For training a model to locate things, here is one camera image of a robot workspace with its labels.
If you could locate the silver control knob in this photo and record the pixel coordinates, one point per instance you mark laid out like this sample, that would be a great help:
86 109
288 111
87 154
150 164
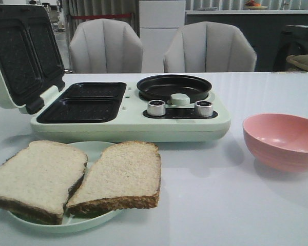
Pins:
156 108
203 108

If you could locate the right silver control knob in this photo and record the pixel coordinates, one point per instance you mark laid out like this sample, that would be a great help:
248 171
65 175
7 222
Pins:
203 108

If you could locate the mint green round plate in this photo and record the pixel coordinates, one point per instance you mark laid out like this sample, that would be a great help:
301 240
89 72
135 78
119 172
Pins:
75 223

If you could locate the black round frying pan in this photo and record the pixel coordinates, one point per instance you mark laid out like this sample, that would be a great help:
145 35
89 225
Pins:
163 86

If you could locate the pink plastic bowl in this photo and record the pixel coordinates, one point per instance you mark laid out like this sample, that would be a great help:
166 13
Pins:
277 140

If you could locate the left beige armchair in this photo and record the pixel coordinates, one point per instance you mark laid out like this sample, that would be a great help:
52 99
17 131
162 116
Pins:
106 46

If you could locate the right beige armchair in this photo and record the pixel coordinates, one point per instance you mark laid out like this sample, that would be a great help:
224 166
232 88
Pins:
209 47

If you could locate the beige armchair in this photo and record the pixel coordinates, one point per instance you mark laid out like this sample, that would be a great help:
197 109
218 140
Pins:
209 47
106 46

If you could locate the dark counter with white top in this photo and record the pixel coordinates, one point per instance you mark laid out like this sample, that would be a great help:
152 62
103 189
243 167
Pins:
262 28

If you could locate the bread slice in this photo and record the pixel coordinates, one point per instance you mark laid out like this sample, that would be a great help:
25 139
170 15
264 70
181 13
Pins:
126 176
39 180

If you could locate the left silver control knob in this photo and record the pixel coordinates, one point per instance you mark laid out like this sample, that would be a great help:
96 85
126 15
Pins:
156 108

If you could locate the mint green breakfast maker base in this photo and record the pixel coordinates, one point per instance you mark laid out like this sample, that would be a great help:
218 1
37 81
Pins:
111 110

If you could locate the fruit plate on counter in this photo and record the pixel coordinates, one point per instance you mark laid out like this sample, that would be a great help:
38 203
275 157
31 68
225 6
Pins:
253 5

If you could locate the beige cushion at right edge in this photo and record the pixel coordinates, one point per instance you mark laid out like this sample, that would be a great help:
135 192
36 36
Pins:
298 61

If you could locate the red barrier belt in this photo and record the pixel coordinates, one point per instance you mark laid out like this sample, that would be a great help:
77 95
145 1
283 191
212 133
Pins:
109 16

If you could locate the white cabinet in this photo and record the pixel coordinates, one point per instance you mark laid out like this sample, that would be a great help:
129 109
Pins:
158 22

